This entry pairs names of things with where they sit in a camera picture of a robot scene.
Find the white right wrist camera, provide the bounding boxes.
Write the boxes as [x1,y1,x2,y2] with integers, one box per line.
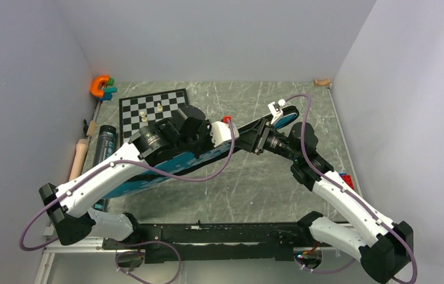
[267,99,286,125]

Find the black white chessboard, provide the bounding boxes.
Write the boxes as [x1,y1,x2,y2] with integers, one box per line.
[119,88,189,143]

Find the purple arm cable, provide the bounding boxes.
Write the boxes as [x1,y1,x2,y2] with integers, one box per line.
[18,117,237,284]
[282,93,419,284]

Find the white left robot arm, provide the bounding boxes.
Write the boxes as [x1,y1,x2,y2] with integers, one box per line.
[40,105,236,249]

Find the black shuttlecock tube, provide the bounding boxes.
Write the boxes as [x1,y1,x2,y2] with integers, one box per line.
[90,125,118,212]

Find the small tan stick handle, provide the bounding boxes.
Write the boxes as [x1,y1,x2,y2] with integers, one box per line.
[85,120,96,137]

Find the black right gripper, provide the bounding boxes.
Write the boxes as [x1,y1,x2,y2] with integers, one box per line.
[227,118,300,162]

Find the orange horseshoe magnet toy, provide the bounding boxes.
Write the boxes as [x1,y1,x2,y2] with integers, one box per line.
[89,75,111,98]

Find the teal toy blocks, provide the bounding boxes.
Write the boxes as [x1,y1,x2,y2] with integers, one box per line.
[102,78,117,101]

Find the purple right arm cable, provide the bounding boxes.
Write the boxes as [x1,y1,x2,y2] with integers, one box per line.
[282,93,419,284]

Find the small wooden arch block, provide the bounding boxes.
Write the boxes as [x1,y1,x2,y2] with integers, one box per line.
[313,78,332,87]

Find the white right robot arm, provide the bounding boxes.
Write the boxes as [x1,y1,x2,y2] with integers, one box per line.
[236,119,417,283]

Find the blue racket bag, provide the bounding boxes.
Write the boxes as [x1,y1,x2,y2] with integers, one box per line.
[104,105,299,199]

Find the beige wooden roller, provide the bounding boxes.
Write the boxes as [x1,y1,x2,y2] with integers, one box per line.
[69,138,89,180]

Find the cream chess piece front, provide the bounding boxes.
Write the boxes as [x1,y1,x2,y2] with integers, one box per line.
[140,111,148,122]

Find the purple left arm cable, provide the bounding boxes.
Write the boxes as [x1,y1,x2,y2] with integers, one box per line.
[18,117,237,284]

